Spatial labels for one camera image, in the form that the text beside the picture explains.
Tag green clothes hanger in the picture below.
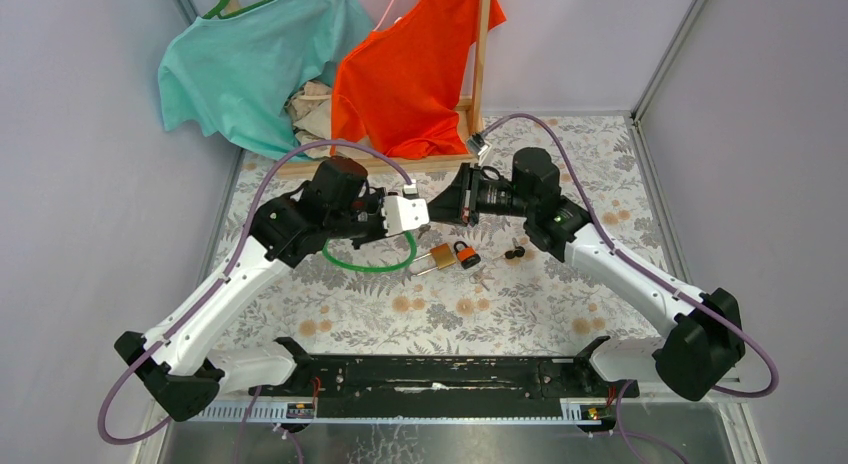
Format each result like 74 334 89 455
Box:
202 0 292 20

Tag orange black padlock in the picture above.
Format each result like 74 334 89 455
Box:
453 241 481 269

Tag wooden clothes rack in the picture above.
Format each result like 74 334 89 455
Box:
215 0 491 173

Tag slotted metal cable rail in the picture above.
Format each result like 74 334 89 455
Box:
189 399 602 427

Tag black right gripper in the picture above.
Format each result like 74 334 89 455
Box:
425 164 533 228

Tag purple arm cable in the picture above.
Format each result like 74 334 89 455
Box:
97 139 419 464
473 113 780 464

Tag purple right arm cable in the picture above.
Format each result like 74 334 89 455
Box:
473 113 780 464

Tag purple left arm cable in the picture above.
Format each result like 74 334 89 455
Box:
97 139 419 464

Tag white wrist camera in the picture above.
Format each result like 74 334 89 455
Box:
466 133 492 166
381 180 430 236

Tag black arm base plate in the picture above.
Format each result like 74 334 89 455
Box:
250 355 639 417

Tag brass padlock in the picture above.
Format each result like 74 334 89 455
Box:
408 243 457 277

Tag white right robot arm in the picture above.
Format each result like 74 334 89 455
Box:
428 147 745 401

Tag beige crumpled cloth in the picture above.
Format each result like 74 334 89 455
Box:
284 80 332 145

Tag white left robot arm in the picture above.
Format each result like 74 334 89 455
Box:
98 156 429 425

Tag orange t-shirt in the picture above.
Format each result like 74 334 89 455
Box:
331 0 481 160

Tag pink clothes hanger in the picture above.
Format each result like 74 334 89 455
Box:
372 0 397 31

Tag silver keys bunch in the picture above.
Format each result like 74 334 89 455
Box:
468 265 494 291

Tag teal t-shirt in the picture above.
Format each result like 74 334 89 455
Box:
157 0 375 159

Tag black head keys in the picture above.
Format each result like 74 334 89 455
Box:
504 238 526 260

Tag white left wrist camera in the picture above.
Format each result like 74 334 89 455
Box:
381 180 430 236

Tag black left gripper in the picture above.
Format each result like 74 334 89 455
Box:
325 185 398 249

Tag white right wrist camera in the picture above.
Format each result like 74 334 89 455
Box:
466 133 492 166

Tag green cable lock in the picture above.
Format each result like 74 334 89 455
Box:
321 229 432 274

